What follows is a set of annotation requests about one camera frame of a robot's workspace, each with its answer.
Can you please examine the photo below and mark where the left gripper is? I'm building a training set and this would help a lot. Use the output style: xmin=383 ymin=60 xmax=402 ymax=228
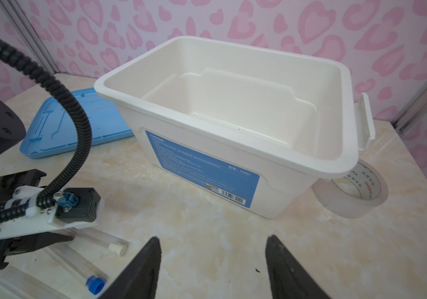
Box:
xmin=0 ymin=169 xmax=64 ymax=270

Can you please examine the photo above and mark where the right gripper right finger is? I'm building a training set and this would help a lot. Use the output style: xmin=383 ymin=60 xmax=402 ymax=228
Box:
xmin=265 ymin=235 xmax=329 ymax=299

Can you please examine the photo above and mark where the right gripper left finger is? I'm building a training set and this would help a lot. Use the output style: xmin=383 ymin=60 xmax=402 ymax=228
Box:
xmin=100 ymin=237 xmax=162 ymax=299

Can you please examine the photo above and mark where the blue capped test tube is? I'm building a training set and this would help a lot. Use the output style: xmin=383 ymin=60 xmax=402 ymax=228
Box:
xmin=0 ymin=266 xmax=68 ymax=299
xmin=44 ymin=243 xmax=106 ymax=295

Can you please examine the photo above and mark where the cork stoppered test tube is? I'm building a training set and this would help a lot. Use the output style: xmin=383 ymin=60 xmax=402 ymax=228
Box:
xmin=58 ymin=227 xmax=129 ymax=257

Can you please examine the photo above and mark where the clear tape roll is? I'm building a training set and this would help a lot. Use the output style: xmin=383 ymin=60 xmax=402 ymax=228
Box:
xmin=311 ymin=159 xmax=389 ymax=219

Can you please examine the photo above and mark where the blue plastic bin lid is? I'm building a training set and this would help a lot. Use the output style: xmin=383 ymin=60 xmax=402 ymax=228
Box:
xmin=20 ymin=88 xmax=134 ymax=159

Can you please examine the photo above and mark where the white plastic storage bin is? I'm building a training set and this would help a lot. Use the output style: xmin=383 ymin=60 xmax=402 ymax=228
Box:
xmin=94 ymin=36 xmax=375 ymax=219

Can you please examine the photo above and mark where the left black corrugated cable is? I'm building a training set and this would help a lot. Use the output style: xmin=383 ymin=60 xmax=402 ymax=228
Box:
xmin=0 ymin=25 xmax=93 ymax=230

